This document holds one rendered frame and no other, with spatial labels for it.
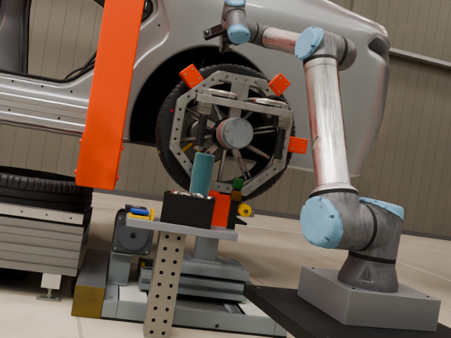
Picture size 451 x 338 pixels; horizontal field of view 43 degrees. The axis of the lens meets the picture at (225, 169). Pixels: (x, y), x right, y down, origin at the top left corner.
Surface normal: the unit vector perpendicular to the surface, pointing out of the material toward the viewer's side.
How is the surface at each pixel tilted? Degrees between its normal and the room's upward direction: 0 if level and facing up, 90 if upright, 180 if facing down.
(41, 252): 90
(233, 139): 90
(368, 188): 90
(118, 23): 90
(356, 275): 69
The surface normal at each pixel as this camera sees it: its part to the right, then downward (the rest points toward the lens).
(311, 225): -0.83, -0.06
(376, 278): 0.04, -0.33
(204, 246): 0.18, 0.04
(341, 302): -0.94, -0.15
